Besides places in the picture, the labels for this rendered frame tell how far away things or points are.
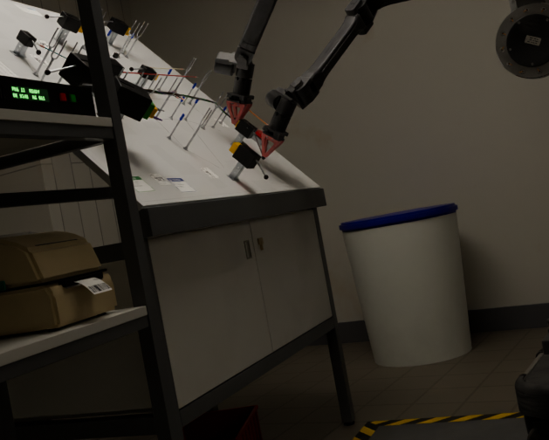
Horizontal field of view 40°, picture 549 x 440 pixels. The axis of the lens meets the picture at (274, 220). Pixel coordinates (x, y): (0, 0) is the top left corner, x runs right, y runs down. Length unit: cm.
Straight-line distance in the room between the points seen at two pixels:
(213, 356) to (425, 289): 176
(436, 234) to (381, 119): 94
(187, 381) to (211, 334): 17
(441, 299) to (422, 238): 29
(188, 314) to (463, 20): 267
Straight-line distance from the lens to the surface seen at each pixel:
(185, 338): 182
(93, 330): 146
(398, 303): 352
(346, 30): 261
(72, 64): 188
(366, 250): 353
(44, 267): 146
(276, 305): 230
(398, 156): 417
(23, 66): 209
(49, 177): 428
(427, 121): 412
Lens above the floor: 79
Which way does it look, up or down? level
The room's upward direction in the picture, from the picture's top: 10 degrees counter-clockwise
